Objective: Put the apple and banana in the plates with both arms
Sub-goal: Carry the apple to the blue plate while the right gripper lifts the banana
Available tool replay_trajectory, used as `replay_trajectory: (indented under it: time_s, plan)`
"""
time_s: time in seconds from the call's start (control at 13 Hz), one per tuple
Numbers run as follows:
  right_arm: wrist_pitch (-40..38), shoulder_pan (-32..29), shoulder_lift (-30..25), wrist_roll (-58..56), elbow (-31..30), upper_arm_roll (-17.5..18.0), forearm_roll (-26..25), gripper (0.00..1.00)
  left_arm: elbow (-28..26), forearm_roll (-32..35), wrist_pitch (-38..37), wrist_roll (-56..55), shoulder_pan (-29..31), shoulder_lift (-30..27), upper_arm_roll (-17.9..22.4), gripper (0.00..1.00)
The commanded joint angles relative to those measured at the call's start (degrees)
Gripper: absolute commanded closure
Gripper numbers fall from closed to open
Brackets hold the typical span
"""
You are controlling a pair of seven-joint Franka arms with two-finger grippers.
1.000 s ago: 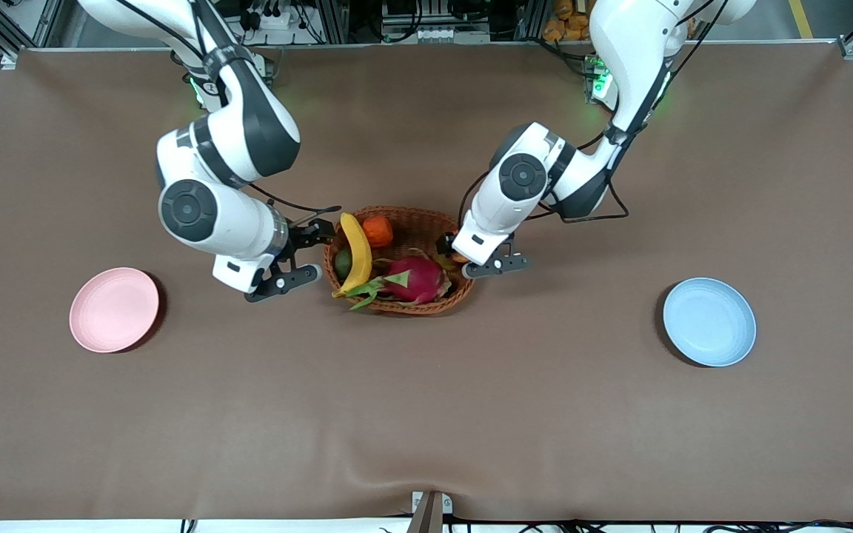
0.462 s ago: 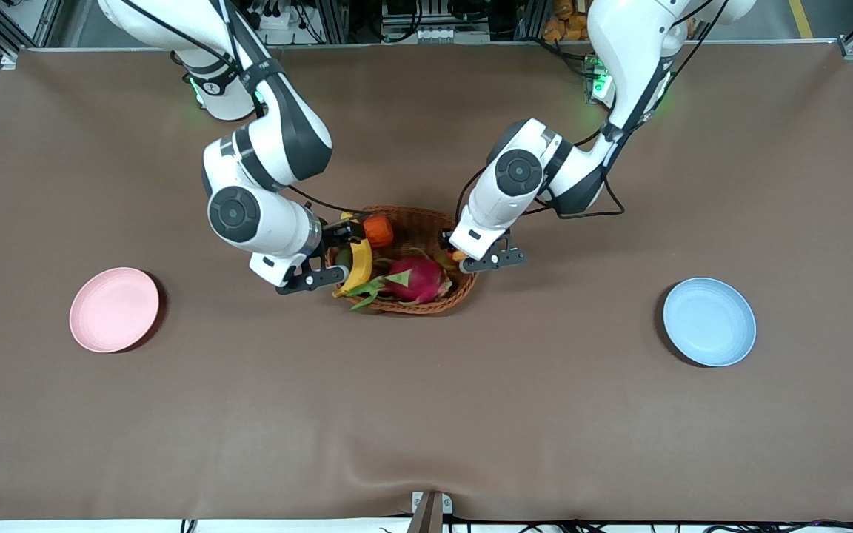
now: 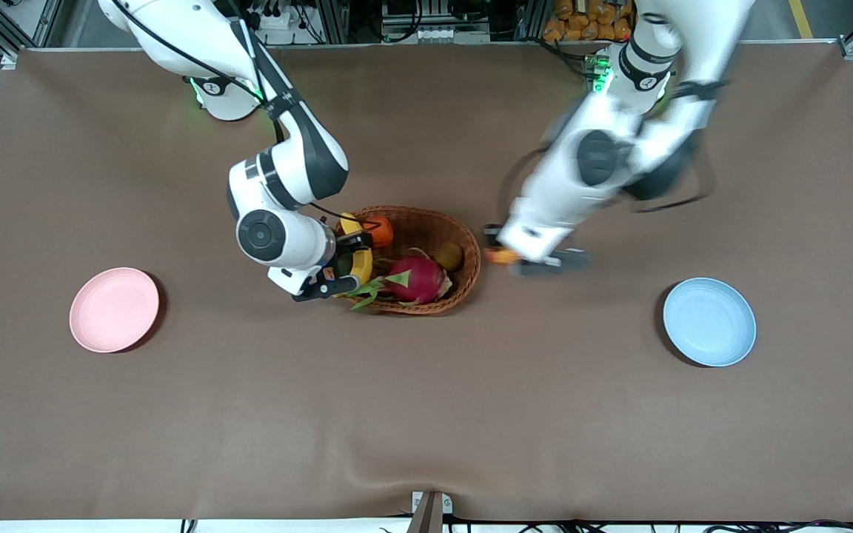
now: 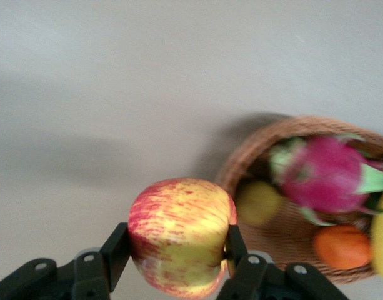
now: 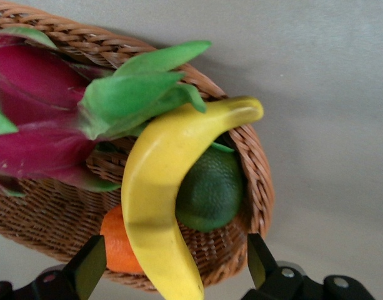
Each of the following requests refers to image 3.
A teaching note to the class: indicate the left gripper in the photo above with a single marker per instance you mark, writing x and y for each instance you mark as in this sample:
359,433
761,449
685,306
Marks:
492,236

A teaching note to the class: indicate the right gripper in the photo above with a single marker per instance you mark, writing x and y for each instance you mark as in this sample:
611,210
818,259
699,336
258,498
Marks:
343,260

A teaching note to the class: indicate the yellow banana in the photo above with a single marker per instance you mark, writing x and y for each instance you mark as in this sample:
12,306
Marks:
362,265

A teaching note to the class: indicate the red-orange apple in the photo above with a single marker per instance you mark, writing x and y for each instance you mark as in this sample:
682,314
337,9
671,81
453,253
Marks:
502,257

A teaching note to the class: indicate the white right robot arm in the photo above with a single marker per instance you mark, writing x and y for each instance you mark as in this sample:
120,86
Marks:
300,148

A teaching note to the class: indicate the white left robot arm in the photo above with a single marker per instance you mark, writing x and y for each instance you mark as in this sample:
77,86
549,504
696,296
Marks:
604,159

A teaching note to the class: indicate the dark green avocado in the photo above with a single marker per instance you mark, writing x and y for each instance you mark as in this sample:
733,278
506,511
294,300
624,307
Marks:
343,266

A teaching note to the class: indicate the orange round fruit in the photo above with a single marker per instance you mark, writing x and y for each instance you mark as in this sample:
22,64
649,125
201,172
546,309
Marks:
381,232

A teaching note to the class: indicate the small yellow-brown fruit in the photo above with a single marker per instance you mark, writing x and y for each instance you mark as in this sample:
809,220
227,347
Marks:
449,256

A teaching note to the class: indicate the brown wicker basket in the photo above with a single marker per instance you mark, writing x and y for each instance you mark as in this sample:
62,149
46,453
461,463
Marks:
426,222

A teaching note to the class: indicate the red dragon fruit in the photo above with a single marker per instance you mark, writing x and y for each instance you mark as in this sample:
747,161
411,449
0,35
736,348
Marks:
415,281

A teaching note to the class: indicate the brown tablecloth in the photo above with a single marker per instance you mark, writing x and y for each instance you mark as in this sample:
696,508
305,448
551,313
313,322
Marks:
426,414

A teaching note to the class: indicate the orange packaged items pile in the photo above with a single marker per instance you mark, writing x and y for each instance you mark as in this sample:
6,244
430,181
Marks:
582,29

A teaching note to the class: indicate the white power strip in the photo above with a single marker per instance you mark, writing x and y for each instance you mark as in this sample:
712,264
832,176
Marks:
278,29

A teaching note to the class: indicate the light blue round plate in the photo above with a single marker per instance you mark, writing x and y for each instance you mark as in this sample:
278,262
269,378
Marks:
709,322

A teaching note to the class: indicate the pink round plate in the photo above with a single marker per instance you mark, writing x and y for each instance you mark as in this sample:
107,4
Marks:
114,309

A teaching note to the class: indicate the metal table clamp bracket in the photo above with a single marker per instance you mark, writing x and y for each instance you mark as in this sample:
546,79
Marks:
430,514

